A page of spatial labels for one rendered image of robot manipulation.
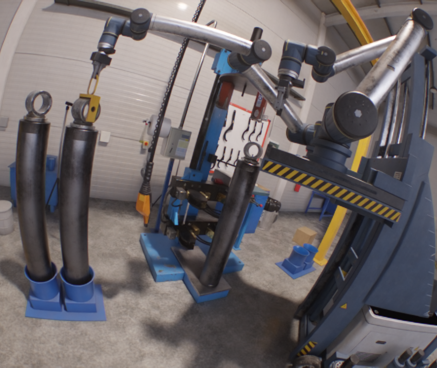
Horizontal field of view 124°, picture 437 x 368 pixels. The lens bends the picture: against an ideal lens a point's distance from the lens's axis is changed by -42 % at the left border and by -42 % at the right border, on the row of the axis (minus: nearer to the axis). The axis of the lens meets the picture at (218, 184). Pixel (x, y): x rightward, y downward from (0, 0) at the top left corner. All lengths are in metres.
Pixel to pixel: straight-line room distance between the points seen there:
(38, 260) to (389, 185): 2.16
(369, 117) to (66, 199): 1.57
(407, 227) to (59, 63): 4.58
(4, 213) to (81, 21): 3.12
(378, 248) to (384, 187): 0.47
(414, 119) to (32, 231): 2.55
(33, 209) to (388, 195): 1.97
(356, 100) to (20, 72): 4.23
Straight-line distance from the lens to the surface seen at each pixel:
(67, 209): 1.34
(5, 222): 2.89
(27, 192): 1.37
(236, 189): 1.70
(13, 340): 1.95
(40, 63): 4.00
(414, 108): 1.60
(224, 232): 1.82
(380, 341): 1.99
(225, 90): 2.12
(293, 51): 1.06
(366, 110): 0.88
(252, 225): 4.01
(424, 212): 1.55
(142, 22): 1.15
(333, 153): 1.10
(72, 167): 1.24
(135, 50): 3.83
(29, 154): 1.30
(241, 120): 4.54
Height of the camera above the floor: 1.60
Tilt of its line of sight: 13 degrees down
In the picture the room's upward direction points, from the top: 17 degrees clockwise
